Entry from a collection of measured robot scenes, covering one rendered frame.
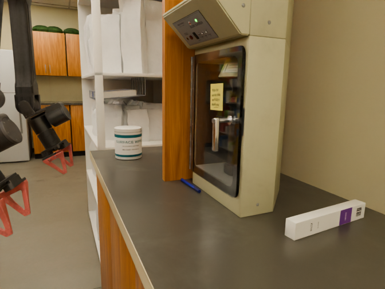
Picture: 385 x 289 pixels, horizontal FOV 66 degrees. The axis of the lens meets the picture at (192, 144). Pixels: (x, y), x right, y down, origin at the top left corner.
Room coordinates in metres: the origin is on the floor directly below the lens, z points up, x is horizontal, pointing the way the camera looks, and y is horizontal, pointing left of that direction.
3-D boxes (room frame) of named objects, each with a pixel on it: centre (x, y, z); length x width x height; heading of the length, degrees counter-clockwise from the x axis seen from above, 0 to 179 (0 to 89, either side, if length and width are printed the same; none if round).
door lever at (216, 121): (0.78, -0.08, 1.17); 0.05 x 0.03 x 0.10; 114
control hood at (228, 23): (0.87, -0.02, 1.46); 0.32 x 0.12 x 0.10; 24
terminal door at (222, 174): (0.89, -0.06, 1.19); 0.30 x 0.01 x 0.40; 24
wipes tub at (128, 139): (1.42, 0.31, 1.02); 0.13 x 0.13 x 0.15
